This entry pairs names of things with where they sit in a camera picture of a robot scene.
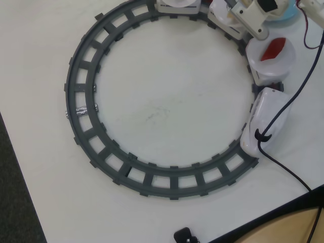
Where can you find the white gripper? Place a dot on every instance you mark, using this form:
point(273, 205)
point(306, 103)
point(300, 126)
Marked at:
point(253, 24)

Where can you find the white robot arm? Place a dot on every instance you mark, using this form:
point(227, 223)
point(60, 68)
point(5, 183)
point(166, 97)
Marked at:
point(312, 8)

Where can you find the light blue dish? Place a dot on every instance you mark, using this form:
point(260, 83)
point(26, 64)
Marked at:
point(291, 12)

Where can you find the white cup with red sushi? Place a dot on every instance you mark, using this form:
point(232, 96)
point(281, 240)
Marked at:
point(281, 63)

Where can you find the white Shinkansen toy locomotive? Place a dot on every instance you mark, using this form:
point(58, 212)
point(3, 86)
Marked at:
point(260, 106)

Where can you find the silver foil tape strip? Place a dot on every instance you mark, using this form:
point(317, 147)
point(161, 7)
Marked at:
point(81, 111)

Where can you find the black plastic block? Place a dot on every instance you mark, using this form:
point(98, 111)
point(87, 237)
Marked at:
point(186, 235)

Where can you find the grey circular toy rail track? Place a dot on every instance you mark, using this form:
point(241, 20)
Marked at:
point(174, 182)

